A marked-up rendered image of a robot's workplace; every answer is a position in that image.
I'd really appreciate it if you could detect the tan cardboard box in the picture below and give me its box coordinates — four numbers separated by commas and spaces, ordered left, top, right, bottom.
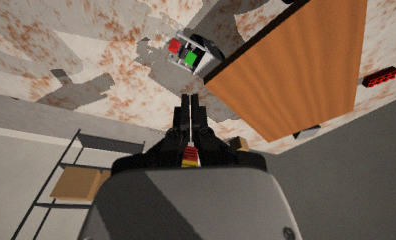
229, 136, 250, 151

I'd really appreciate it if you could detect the grey cube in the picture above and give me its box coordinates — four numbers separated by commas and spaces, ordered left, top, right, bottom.
293, 124, 321, 140

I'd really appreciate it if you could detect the red toy building brick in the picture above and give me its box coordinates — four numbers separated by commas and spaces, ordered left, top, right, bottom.
362, 66, 396, 88

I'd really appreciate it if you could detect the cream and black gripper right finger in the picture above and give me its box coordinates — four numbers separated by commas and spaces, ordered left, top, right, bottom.
191, 94, 267, 170

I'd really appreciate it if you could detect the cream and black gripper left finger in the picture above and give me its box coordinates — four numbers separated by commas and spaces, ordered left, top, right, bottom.
110, 94, 190, 177

